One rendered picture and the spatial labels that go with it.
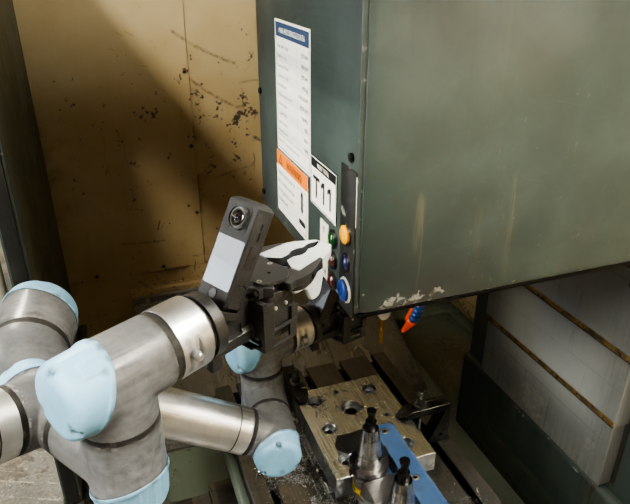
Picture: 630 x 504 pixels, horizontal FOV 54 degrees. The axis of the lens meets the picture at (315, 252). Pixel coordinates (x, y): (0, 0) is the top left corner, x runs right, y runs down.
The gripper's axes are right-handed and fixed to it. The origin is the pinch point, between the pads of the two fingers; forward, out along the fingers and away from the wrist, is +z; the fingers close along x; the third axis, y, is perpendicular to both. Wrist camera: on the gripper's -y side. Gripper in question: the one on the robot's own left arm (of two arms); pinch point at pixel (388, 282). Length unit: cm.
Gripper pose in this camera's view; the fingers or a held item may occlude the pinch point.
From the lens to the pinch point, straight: 122.7
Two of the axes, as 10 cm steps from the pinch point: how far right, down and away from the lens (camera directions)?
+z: 8.1, -2.7, 5.2
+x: 5.9, 3.6, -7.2
